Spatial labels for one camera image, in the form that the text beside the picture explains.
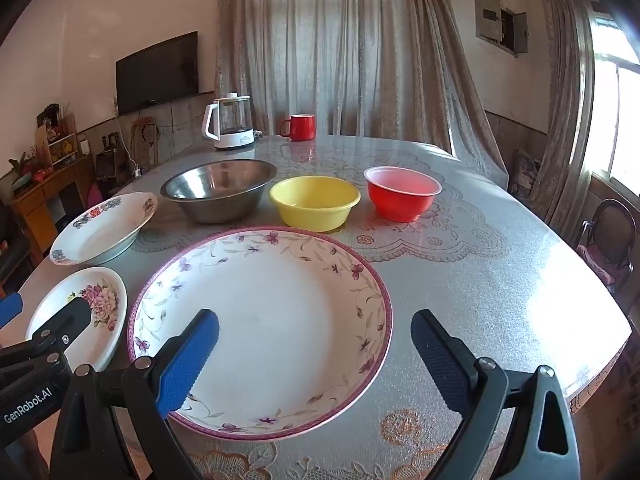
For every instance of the large beige curtain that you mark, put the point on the large beige curtain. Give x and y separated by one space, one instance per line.
350 60

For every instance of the dark round-back chair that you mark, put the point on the dark round-back chair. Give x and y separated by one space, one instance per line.
612 220

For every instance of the red mug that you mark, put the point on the red mug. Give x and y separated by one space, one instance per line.
301 129

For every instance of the grey patterned object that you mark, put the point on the grey patterned object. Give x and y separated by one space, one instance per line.
522 170

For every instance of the stainless steel bowl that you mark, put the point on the stainless steel bowl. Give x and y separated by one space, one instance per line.
220 205

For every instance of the large purple-rimmed floral plate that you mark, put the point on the large purple-rimmed floral plate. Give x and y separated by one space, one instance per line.
280 320

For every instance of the wall electrical box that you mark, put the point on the wall electrical box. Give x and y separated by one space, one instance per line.
487 15

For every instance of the white plate with red print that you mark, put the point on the white plate with red print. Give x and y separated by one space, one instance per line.
100 240

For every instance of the small wooden shelf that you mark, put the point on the small wooden shelf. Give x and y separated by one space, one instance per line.
62 147

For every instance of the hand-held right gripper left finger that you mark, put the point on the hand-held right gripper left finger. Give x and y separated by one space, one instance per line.
192 355

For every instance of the white power strip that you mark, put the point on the white power strip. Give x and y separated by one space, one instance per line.
137 172

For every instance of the black portable speaker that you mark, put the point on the black portable speaker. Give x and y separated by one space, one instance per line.
106 165

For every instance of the orange wooden desk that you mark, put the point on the orange wooden desk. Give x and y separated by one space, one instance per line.
45 210

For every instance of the beige window curtain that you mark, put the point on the beige window curtain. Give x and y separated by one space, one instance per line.
565 110

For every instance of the brown wooden chair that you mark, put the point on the brown wooden chair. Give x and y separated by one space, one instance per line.
145 142

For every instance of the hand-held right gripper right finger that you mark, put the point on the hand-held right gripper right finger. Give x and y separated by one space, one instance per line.
437 352

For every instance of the small pink rose plate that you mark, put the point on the small pink rose plate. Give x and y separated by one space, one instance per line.
111 322

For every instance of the red plastic bowl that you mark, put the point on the red plastic bowl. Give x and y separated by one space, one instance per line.
400 205

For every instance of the bright window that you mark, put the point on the bright window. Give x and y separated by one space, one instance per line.
625 125

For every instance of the black wall television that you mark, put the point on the black wall television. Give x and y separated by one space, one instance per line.
157 72

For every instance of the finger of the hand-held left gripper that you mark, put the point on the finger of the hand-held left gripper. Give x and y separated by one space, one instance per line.
10 307
67 317

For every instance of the white glass electric kettle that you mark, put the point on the white glass electric kettle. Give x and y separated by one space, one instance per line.
230 135

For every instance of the yellow plastic bowl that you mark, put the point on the yellow plastic bowl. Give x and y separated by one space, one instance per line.
315 217

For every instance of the green potted plant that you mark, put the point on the green potted plant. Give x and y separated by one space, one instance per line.
20 165

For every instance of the pink bag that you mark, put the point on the pink bag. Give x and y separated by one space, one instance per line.
93 193

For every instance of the green tray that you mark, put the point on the green tray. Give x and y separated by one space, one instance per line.
24 183

